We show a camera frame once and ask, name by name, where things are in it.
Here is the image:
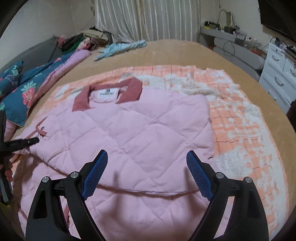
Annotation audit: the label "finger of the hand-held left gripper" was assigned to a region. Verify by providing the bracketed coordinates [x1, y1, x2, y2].
[4, 137, 39, 151]

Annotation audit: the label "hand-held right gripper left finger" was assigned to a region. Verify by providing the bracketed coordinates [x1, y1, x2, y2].
[25, 149, 108, 241]

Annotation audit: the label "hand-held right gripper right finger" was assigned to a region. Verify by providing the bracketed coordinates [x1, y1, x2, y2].
[186, 150, 270, 241]

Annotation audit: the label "pink quilted jacket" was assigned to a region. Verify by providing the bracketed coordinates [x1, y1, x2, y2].
[14, 77, 234, 241]

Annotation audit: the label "pile of clothes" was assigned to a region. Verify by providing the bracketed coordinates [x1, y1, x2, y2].
[58, 28, 114, 52]

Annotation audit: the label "pink pillow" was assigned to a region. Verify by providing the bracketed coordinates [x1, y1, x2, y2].
[4, 120, 18, 142]

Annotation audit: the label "blue floral quilt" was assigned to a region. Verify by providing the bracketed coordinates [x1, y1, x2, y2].
[0, 50, 90, 128]

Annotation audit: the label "orange checked fleece blanket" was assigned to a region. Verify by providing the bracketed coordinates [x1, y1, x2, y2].
[10, 65, 289, 241]

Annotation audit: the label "grey headboard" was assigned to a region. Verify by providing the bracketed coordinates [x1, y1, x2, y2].
[0, 36, 63, 70]

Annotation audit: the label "dark cloth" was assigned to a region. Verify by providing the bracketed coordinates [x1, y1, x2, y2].
[287, 100, 296, 122]

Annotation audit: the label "tan bedspread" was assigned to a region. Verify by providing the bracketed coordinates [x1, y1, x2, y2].
[0, 40, 294, 241]

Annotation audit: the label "light blue garment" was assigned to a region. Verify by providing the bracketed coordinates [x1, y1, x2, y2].
[94, 40, 147, 62]

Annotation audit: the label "grey desk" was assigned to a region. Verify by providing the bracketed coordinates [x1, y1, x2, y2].
[200, 25, 266, 81]

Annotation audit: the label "white drawer cabinet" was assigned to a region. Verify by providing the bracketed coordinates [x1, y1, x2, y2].
[258, 42, 296, 107]

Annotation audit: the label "assorted small desk items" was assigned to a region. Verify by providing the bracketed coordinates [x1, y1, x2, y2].
[203, 9, 270, 54]

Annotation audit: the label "white striped curtain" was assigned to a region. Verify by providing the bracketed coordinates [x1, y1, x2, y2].
[95, 0, 200, 44]

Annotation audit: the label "black television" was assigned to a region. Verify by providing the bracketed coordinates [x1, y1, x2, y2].
[258, 0, 296, 39]

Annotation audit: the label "black cable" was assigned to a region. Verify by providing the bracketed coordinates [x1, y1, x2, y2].
[223, 40, 235, 56]

